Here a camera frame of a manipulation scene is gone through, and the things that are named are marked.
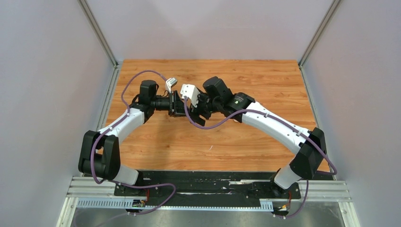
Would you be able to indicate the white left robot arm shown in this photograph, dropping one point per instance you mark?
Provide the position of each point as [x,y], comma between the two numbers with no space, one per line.
[100,151]

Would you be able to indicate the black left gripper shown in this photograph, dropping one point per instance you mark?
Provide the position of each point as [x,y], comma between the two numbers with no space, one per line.
[176,106]

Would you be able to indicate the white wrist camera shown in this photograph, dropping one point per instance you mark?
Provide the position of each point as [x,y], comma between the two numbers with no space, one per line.
[170,83]
[190,92]

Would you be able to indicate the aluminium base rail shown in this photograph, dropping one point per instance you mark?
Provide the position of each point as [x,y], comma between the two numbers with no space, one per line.
[319,190]

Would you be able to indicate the left aluminium frame post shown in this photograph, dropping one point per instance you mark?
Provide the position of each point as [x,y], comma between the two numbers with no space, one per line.
[98,31]

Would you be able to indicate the right aluminium frame post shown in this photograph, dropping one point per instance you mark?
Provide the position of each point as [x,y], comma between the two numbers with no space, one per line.
[319,32]

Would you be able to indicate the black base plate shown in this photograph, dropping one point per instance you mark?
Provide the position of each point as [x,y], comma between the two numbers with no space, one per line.
[171,177]

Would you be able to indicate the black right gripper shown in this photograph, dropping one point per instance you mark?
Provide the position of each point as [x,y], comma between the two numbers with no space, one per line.
[195,117]

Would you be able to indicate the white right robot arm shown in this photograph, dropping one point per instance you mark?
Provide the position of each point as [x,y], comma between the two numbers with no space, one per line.
[308,146]

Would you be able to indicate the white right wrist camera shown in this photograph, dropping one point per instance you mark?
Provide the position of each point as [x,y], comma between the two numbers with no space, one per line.
[190,92]

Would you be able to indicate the aluminium frame post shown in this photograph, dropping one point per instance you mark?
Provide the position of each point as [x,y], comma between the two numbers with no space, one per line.
[319,32]
[98,31]

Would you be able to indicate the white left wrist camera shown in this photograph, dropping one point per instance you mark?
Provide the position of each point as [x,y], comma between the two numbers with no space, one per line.
[170,83]

